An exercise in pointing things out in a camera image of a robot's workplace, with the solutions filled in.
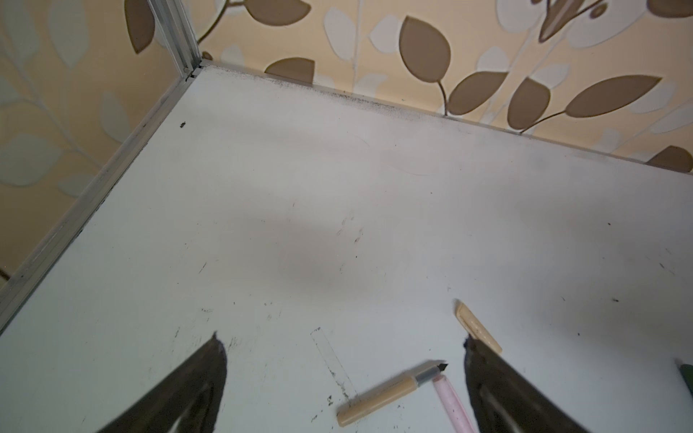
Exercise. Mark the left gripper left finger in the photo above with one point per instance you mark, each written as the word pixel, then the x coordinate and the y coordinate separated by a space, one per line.
pixel 186 400

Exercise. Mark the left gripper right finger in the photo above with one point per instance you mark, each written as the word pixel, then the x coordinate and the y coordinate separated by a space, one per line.
pixel 504 401

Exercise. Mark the pink pen cap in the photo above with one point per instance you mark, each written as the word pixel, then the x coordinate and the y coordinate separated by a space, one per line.
pixel 452 405

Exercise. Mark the green pen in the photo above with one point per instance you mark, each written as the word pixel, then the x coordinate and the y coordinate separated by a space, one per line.
pixel 686 372

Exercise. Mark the tan pen cap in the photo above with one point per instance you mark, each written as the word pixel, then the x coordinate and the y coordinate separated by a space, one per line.
pixel 474 327

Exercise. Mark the tan pen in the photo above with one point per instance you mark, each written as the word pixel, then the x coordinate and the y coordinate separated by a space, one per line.
pixel 396 389

